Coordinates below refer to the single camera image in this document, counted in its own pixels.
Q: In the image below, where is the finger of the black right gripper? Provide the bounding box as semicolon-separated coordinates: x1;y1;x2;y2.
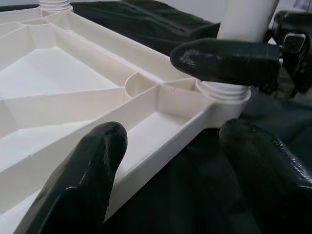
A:
190;22;221;41
170;38;281;86

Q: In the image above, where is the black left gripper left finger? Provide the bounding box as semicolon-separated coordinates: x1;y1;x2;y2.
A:
14;121;129;234

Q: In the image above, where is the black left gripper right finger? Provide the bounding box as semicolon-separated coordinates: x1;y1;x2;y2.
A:
219;118;312;234

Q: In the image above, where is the white plastic children table top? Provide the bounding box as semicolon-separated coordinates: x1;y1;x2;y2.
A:
0;3;252;234

